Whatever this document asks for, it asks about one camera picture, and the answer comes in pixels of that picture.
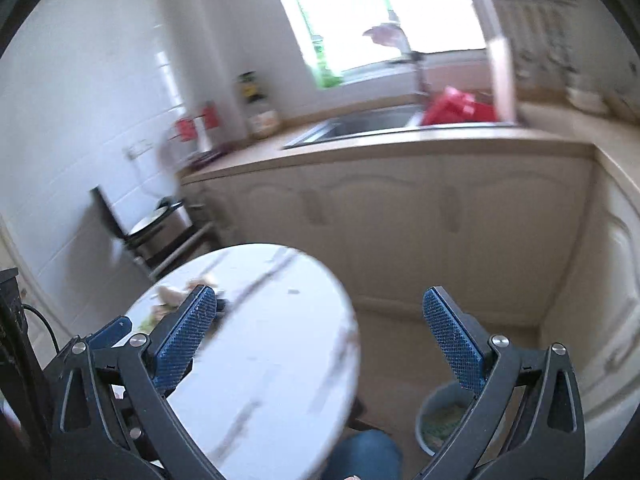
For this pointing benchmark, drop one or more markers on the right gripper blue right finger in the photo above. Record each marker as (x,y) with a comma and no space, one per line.
(459,336)

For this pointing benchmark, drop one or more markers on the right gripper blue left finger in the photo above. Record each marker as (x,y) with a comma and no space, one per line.
(178,335)

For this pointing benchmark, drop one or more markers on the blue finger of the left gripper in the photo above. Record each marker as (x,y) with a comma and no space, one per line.
(111,333)

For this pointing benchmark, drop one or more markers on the grey trash bin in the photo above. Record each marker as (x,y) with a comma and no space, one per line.
(440,414)

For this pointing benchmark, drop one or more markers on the cream kitchen base cabinets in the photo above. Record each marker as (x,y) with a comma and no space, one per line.
(543,247)

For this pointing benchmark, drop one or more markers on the chrome kitchen faucet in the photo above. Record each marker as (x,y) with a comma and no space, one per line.
(414,59)

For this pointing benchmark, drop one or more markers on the crumpled beige wrapper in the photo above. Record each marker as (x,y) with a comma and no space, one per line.
(168,299)

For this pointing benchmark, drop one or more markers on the metal shelf rack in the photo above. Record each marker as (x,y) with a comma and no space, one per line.
(205,236)

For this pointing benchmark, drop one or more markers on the round white marble table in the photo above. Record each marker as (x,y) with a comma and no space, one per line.
(272,387)

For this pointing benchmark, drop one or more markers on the person's blue jeans leg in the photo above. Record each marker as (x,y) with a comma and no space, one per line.
(368,455)

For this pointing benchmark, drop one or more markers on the red utensil rack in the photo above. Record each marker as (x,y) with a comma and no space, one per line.
(203,130)

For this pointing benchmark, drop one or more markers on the stainless steel sink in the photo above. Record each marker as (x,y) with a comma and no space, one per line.
(386,120)

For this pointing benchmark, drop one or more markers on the clear jar yellow label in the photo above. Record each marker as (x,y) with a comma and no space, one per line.
(262,118)

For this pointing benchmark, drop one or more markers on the red plastic basin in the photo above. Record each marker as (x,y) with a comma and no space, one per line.
(457,107)

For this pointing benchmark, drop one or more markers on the wooden cutting board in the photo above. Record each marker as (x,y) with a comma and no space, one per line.
(502,79)

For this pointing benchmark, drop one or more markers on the green dish soap bottle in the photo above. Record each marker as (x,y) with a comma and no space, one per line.
(325,76)

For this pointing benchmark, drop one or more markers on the pink cloth on faucet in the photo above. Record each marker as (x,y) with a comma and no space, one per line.
(389,35)

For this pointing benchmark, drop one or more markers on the white wall socket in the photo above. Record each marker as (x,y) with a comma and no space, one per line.
(137,149)

